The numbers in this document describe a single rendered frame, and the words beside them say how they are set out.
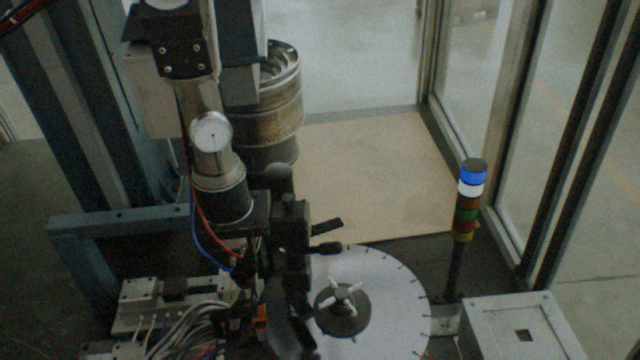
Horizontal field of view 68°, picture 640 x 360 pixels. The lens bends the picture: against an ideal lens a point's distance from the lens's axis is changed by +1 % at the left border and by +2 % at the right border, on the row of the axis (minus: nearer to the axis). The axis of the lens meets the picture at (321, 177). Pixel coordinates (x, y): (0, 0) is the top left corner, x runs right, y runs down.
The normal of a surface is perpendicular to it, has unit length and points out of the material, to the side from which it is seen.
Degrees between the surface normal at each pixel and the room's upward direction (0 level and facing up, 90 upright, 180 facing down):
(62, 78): 90
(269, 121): 90
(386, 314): 0
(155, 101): 90
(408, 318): 0
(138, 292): 0
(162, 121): 90
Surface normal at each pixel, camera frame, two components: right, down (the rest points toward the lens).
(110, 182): 0.08, 0.64
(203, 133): 0.44, 0.56
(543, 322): -0.06, -0.76
